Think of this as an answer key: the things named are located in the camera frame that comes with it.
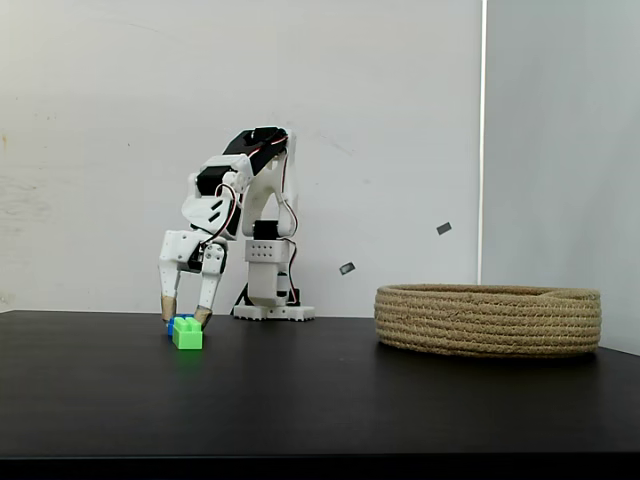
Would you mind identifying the blue lego block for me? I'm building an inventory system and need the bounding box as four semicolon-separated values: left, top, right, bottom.
166;314;196;338

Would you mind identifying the green lego block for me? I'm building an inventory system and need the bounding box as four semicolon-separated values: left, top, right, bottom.
171;317;205;352

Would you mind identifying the white vertical corner strip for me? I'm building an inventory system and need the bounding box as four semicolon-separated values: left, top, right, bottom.
478;0;489;287

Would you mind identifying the black power cable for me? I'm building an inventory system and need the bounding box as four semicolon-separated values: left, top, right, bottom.
232;284;252;317

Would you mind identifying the red white servo cable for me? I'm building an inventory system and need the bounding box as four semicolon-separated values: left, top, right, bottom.
201;182;242;251

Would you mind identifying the woven rope basket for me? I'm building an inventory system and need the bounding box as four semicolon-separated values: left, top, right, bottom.
373;283;602;360

